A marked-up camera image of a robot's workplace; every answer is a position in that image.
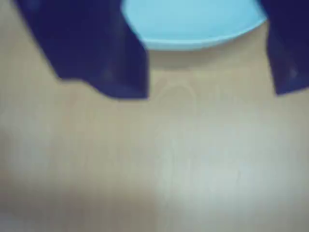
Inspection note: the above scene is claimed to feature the turquoise shallow bowl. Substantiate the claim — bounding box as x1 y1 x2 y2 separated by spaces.
120 0 268 51

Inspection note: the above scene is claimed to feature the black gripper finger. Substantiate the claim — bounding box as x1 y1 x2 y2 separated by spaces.
258 0 309 96
14 0 151 100

